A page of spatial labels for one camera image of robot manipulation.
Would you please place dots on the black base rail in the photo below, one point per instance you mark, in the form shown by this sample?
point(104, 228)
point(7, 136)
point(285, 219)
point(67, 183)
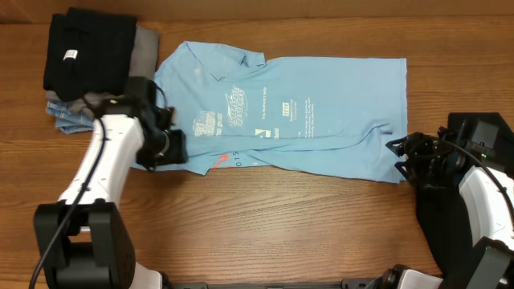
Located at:
point(343, 284)

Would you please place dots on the folded black garment on stack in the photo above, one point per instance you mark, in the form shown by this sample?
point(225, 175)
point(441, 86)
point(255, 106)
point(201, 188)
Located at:
point(88, 51)

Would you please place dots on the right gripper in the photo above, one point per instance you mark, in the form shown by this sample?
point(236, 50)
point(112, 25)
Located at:
point(414, 156)

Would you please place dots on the folded grey garment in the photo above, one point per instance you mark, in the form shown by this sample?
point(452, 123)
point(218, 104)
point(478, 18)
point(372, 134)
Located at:
point(143, 63)

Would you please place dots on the light blue printed t-shirt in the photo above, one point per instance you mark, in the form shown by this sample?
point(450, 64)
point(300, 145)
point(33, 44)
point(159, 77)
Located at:
point(322, 115)

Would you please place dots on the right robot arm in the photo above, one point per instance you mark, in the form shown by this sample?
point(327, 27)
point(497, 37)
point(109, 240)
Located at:
point(463, 182)

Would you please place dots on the folded blue jeans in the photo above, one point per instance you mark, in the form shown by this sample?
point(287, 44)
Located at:
point(68, 121)

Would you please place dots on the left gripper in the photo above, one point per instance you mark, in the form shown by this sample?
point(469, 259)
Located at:
point(177, 154)

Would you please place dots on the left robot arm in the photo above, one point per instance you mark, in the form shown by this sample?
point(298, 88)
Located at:
point(82, 239)

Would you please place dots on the black garment at right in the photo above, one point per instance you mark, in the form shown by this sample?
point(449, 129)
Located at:
point(440, 211)

